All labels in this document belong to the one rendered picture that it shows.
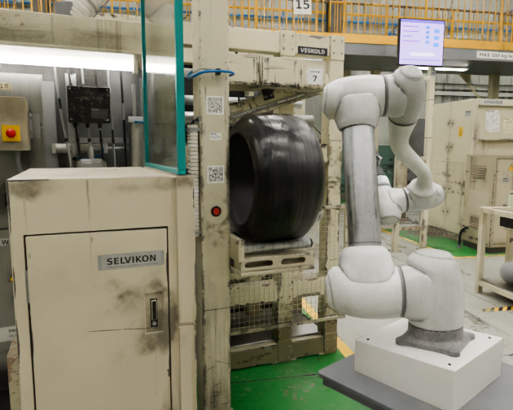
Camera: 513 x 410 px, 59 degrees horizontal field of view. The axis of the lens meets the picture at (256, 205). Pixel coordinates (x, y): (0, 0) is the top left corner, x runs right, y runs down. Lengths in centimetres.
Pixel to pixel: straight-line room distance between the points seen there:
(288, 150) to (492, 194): 472
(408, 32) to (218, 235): 457
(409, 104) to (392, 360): 78
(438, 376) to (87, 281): 92
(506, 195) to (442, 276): 514
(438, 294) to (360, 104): 60
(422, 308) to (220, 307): 98
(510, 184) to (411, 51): 207
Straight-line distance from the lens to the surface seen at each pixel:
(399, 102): 151
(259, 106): 244
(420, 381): 139
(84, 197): 107
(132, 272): 110
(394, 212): 190
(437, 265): 138
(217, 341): 213
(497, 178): 637
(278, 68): 236
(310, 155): 190
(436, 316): 141
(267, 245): 199
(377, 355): 145
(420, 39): 616
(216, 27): 201
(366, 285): 135
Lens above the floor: 133
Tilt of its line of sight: 7 degrees down
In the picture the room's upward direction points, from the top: straight up
